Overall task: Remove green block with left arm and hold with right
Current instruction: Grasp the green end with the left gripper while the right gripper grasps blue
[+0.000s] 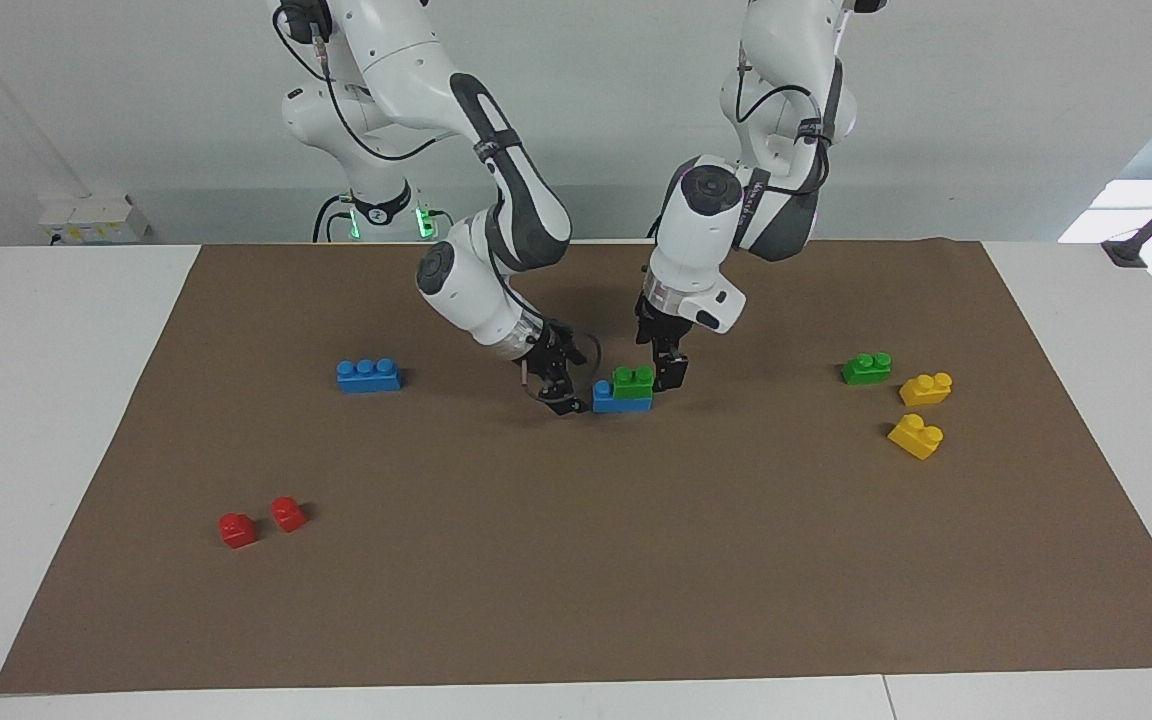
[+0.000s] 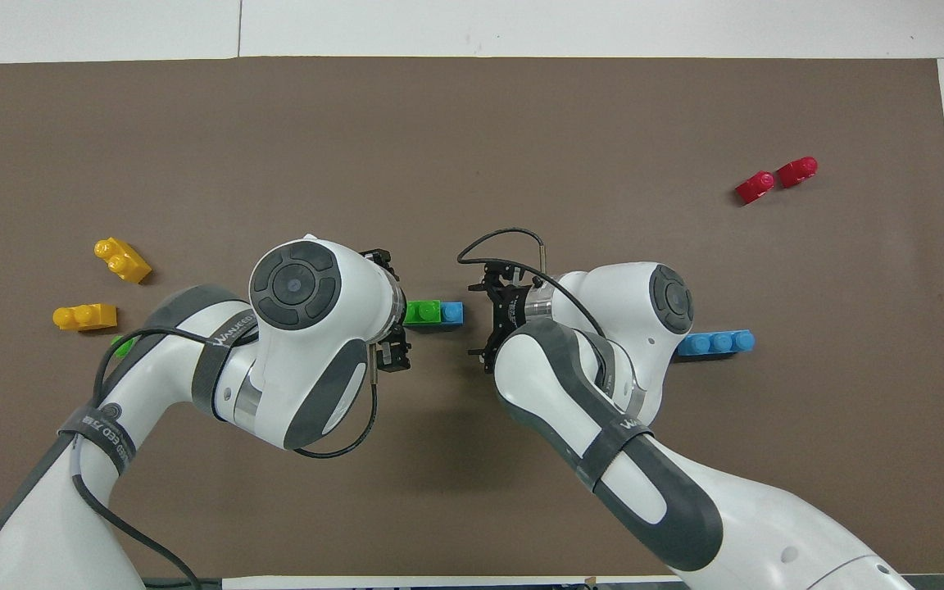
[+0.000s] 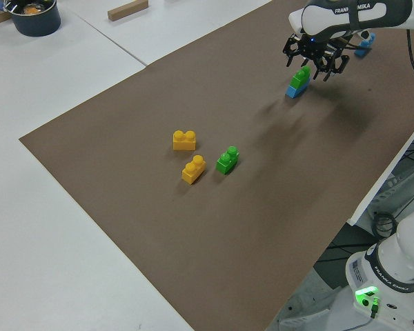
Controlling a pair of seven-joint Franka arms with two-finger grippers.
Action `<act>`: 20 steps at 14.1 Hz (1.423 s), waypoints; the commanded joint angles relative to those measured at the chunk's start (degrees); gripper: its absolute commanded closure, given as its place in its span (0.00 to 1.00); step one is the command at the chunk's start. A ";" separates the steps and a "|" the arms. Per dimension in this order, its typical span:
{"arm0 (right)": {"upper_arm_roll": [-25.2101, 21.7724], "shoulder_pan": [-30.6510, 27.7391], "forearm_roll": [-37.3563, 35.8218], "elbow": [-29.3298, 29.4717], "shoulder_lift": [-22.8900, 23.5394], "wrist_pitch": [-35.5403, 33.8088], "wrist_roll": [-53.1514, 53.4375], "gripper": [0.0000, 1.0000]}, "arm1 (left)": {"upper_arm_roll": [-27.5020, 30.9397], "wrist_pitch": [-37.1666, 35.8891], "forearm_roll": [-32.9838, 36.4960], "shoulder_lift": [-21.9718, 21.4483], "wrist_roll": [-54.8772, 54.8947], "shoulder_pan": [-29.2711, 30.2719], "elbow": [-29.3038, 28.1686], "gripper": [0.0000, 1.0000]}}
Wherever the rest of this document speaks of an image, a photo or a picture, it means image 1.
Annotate blue three-stud toy block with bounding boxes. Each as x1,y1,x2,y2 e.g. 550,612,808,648
591,378,655,415
336,358,403,394

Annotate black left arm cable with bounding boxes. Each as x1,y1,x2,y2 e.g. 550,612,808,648
721,58,837,201

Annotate brown paper table mat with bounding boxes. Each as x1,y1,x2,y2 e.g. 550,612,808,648
0,238,1152,695

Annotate white wall socket box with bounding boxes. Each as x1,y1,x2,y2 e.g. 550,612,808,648
38,194,151,245

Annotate yellow two-stud toy block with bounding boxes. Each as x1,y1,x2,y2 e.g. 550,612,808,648
898,372,954,407
886,413,945,461

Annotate black right base cable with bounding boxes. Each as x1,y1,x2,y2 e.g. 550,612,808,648
312,193,349,244

